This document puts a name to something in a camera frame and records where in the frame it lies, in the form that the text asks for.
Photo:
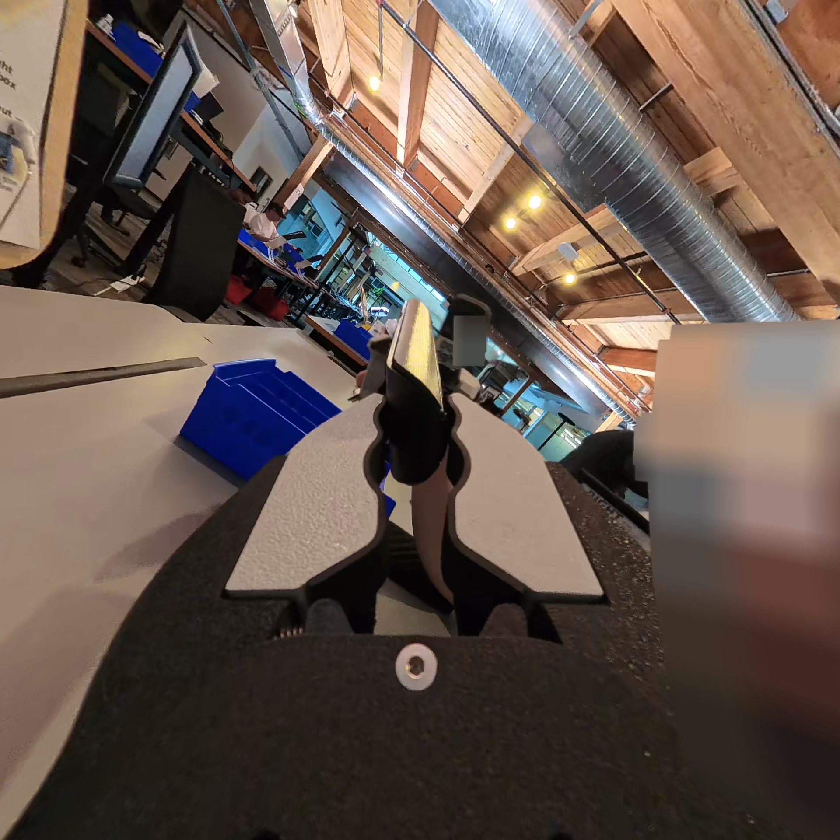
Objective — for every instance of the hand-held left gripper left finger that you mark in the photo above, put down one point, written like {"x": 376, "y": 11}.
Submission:
{"x": 309, "y": 525}

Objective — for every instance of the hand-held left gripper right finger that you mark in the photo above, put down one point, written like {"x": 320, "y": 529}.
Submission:
{"x": 525, "y": 525}

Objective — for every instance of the black remote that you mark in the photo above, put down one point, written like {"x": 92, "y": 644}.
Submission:
{"x": 418, "y": 420}

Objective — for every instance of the blue plastic bin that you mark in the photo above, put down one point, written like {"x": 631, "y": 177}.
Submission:
{"x": 256, "y": 414}

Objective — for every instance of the red storage bin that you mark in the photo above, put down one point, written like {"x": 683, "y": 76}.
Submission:
{"x": 238, "y": 290}
{"x": 273, "y": 305}

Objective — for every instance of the black office chair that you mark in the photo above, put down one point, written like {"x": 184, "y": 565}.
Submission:
{"x": 197, "y": 250}

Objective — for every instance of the black display on stand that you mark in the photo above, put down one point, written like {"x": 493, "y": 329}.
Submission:
{"x": 158, "y": 105}

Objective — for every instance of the instruction sheet on stand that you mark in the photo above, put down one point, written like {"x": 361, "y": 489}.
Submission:
{"x": 72, "y": 105}

